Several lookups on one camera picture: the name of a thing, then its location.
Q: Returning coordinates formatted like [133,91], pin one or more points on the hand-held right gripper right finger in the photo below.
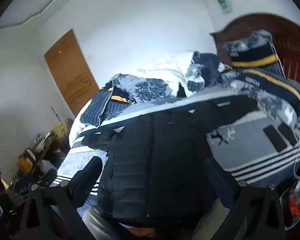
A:
[216,176]

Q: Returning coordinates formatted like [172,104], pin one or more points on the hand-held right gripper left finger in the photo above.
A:
[88,173]

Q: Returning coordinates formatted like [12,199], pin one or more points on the black puffer jacket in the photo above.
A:
[152,167]

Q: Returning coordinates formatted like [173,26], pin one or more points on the blue white printed bed sheet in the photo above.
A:
[252,140]

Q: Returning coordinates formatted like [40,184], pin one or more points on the yellow stool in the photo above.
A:
[58,130]

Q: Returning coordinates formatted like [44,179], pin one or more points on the cluttered desk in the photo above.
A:
[32,165]

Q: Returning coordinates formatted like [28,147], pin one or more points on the navy striped pillow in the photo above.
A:
[97,107]

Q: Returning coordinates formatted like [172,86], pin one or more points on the thin black stand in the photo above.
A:
[55,115]

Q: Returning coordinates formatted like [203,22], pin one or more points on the black phone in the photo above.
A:
[287,133]

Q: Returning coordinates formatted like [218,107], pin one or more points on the clear plastic bag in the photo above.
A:
[295,205]

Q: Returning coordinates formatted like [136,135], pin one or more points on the brown wooden door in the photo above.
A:
[70,72]

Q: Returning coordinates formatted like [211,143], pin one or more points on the white blue crumpled duvet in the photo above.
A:
[162,77]

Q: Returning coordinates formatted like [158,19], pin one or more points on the dark wooden headboard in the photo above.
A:
[290,42]

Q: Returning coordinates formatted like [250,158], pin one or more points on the green wall sticker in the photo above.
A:
[224,4]

